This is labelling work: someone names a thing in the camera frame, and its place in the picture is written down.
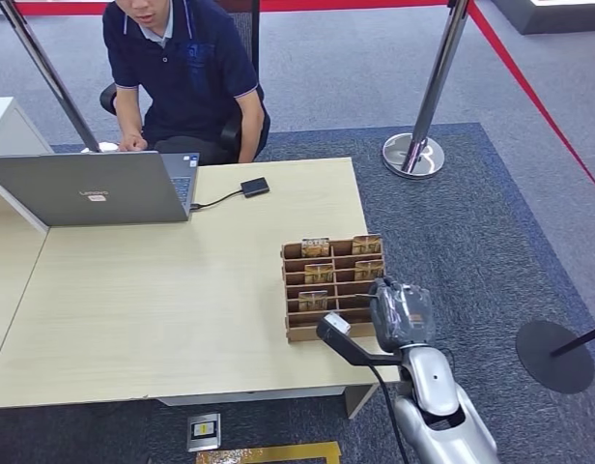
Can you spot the brown wooden card holder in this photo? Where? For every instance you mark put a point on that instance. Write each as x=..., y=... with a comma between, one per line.
x=307, y=332

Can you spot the red barrier belt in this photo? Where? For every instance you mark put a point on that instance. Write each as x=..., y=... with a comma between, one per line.
x=519, y=80
x=351, y=4

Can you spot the white desk frame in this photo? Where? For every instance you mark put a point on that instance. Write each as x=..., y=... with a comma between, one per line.
x=357, y=400

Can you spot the dark blue floor rug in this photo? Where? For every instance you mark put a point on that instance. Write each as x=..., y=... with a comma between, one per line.
x=471, y=211

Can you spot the grey laptop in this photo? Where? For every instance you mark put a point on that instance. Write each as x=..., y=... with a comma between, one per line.
x=84, y=189

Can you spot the black office chair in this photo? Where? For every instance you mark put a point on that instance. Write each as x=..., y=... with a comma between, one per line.
x=246, y=38

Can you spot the dark display platform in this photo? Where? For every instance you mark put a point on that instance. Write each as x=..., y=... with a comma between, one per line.
x=553, y=19

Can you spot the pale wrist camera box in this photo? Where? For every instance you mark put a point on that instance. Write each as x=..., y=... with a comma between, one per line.
x=337, y=323

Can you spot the person's right hand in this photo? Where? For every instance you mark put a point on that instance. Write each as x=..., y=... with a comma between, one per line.
x=132, y=142

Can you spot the person's left forearm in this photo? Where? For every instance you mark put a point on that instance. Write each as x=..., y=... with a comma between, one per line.
x=251, y=128

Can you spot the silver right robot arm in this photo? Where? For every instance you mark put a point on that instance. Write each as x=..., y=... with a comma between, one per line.
x=430, y=384

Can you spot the black stanchion with round base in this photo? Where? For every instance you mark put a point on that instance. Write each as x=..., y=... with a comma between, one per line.
x=553, y=365

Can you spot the white cabinet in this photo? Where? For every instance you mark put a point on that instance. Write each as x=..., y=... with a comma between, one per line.
x=12, y=131

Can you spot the white desk divider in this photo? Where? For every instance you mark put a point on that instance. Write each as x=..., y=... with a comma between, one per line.
x=17, y=205

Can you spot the person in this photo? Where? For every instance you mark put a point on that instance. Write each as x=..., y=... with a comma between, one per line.
x=191, y=70

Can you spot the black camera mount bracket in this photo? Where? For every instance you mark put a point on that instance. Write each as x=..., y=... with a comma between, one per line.
x=351, y=351

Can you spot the person's right forearm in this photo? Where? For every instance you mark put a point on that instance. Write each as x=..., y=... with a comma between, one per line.
x=128, y=112

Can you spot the silver floor socket box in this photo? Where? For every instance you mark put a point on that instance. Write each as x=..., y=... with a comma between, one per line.
x=204, y=432

